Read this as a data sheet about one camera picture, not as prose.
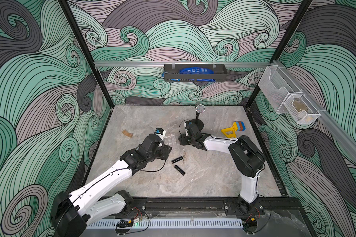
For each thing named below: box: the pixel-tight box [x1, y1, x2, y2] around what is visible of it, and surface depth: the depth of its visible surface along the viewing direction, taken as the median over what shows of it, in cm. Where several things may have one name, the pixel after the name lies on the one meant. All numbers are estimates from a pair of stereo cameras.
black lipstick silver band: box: [171, 156, 184, 164], surface depth 90 cm
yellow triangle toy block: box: [220, 121, 238, 139], surface depth 107 cm
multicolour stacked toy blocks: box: [232, 121, 247, 132], surface depth 106 cm
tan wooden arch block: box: [122, 129, 134, 139], surface depth 105 cm
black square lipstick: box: [174, 164, 186, 176], surface depth 87 cm
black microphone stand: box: [189, 101, 206, 131], surface depth 101 cm
